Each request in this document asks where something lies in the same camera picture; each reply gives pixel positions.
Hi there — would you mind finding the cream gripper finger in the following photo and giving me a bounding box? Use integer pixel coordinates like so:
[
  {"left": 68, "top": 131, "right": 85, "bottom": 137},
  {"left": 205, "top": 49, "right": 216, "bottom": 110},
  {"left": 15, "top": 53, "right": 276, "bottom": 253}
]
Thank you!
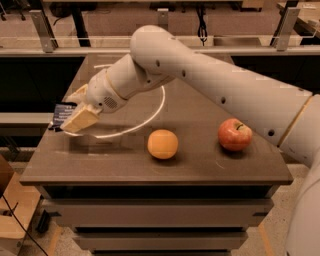
[
  {"left": 60, "top": 103, "right": 100, "bottom": 133},
  {"left": 66, "top": 84, "right": 88, "bottom": 104}
]

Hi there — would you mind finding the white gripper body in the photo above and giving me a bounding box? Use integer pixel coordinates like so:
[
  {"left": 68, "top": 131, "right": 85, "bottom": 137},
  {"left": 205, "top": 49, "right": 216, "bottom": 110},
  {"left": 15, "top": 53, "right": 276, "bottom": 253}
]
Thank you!
[{"left": 86, "top": 69, "right": 127, "bottom": 113}]

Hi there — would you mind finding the blue rxbar blueberry wrapper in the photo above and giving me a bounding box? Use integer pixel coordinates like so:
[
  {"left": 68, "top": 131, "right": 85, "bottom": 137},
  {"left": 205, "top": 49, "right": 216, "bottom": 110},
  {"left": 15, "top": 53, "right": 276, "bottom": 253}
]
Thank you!
[{"left": 49, "top": 102, "right": 76, "bottom": 131}]

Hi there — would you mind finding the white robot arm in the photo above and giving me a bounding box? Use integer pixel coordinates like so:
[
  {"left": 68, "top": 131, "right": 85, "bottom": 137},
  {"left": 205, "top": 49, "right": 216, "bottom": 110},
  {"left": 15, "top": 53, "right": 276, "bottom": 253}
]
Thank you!
[{"left": 61, "top": 25, "right": 320, "bottom": 256}]

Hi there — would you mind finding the orange fruit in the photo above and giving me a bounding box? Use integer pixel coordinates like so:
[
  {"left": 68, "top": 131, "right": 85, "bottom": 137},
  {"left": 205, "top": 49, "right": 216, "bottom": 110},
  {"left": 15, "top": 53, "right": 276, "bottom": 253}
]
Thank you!
[{"left": 147, "top": 129, "right": 179, "bottom": 160}]

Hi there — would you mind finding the grey drawer cabinet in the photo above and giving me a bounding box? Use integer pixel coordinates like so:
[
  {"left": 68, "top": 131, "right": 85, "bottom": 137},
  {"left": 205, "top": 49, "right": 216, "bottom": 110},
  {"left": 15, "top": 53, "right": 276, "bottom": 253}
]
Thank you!
[{"left": 43, "top": 198, "right": 273, "bottom": 256}]

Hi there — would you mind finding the wooden box lower left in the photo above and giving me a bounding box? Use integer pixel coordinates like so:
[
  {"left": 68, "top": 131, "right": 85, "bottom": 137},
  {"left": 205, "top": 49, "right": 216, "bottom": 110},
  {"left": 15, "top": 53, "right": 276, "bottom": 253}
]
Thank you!
[{"left": 0, "top": 156, "right": 40, "bottom": 256}]

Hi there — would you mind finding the red apple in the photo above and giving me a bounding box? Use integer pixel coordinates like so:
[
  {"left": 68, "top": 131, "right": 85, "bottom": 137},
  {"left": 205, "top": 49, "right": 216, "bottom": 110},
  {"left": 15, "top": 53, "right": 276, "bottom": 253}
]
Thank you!
[{"left": 218, "top": 118, "right": 253, "bottom": 152}]

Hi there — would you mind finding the left metal rail bracket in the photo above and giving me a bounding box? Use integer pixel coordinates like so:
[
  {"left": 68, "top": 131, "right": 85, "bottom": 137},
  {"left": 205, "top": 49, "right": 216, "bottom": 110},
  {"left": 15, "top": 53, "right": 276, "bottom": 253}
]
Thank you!
[{"left": 30, "top": 10, "right": 58, "bottom": 53}]

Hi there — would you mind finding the metal rail bracket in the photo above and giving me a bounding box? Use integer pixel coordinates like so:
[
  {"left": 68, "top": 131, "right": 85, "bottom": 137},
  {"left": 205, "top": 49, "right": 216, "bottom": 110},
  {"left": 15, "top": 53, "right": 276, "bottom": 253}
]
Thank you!
[
  {"left": 30, "top": 10, "right": 58, "bottom": 53},
  {"left": 274, "top": 7, "right": 300, "bottom": 51},
  {"left": 157, "top": 8, "right": 169, "bottom": 30}
]

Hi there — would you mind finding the middle metal rail bracket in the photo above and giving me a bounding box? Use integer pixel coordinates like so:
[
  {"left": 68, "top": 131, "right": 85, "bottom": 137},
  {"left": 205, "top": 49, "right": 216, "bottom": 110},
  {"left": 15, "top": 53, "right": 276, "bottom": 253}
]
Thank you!
[{"left": 157, "top": 8, "right": 169, "bottom": 30}]

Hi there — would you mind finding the black hanging cable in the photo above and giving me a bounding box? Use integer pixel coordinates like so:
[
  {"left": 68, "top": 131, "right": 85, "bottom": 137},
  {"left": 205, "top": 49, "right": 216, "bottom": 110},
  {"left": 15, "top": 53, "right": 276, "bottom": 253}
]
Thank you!
[{"left": 195, "top": 4, "right": 209, "bottom": 47}]

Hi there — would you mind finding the black floor cable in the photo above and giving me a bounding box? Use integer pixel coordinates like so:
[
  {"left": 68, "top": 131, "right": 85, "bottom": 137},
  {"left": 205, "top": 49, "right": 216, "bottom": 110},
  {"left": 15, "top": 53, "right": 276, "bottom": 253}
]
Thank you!
[{"left": 0, "top": 193, "right": 50, "bottom": 256}]

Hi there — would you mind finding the right metal rail bracket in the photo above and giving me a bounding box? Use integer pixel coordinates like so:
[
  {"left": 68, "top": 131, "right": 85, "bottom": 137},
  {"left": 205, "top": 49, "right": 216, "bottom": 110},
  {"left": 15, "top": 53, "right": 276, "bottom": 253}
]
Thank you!
[{"left": 274, "top": 7, "right": 300, "bottom": 51}]

